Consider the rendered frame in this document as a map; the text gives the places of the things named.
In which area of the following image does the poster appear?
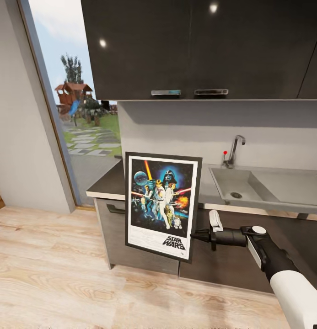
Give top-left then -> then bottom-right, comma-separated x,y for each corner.
125,152 -> 203,264

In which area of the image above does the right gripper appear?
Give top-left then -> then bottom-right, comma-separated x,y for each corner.
190,224 -> 234,251

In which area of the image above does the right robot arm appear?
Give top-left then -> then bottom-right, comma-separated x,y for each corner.
190,210 -> 317,329

